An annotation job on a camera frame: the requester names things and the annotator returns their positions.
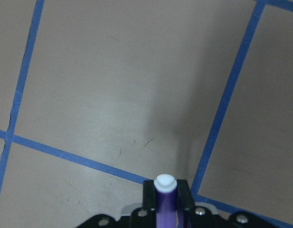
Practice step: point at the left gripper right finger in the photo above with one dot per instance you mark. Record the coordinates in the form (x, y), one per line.
(193, 214)

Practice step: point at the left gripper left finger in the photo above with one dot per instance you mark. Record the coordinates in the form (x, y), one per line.
(145, 215)

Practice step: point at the purple highlighter pen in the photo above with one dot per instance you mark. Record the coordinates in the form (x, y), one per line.
(166, 189)

